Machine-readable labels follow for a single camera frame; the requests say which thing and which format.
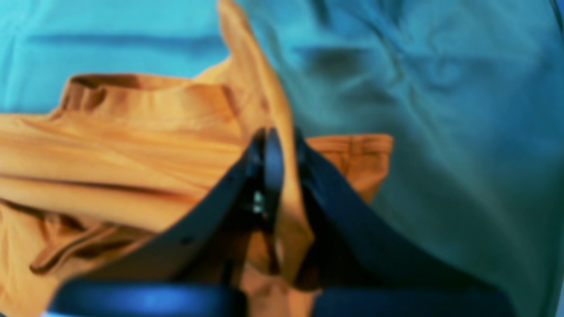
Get orange T-shirt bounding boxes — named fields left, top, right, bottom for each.
left=0, top=0, right=394, bottom=317

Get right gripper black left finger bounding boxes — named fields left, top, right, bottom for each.
left=85, top=128, right=284, bottom=282

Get green table cloth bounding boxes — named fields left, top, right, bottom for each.
left=1, top=0, right=563, bottom=317

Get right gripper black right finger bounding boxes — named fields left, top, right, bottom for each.
left=295, top=129, right=485, bottom=291

